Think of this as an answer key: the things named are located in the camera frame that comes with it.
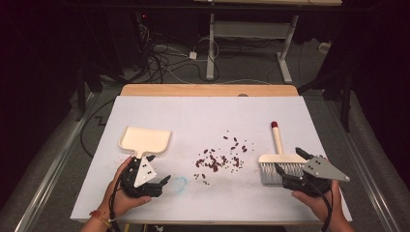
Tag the black stand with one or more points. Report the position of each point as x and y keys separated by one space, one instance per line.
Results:
x=346 y=103
x=80 y=96

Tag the metal floor rail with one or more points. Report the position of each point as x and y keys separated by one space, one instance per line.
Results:
x=54 y=161
x=364 y=167

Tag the white table cover sheet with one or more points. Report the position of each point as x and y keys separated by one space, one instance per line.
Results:
x=209 y=112

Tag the red beans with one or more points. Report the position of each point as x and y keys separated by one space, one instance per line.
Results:
x=214 y=167

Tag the person's right hand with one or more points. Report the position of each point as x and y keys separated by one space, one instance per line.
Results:
x=332 y=206

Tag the cream plastic dustpan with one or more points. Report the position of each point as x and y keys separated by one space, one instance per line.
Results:
x=145 y=140

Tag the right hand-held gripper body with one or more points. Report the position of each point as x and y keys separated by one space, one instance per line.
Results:
x=322 y=169

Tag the wooden table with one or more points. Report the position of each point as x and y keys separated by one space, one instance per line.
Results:
x=209 y=90

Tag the cream hand brush grey bristles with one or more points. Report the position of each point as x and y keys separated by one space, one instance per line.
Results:
x=278 y=141

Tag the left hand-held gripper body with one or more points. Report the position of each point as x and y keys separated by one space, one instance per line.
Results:
x=145 y=172

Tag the white power adapter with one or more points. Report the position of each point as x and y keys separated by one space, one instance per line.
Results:
x=192 y=55

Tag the white desk with metal legs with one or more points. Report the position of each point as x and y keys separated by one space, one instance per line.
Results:
x=211 y=48

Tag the person's left hand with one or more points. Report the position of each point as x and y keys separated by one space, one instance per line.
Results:
x=116 y=196

